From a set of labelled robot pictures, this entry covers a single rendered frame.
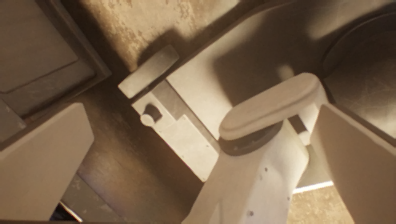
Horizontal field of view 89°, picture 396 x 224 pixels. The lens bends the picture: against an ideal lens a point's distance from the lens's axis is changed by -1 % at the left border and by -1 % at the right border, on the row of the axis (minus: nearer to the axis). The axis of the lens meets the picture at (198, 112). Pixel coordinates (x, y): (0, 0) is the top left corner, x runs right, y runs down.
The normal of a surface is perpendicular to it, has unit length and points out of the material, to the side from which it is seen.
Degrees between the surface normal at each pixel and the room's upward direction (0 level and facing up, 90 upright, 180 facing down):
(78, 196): 90
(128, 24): 0
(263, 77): 0
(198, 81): 0
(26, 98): 90
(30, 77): 90
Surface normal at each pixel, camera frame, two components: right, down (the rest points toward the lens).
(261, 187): 0.65, -0.24
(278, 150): 0.52, -0.08
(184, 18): -0.26, 0.53
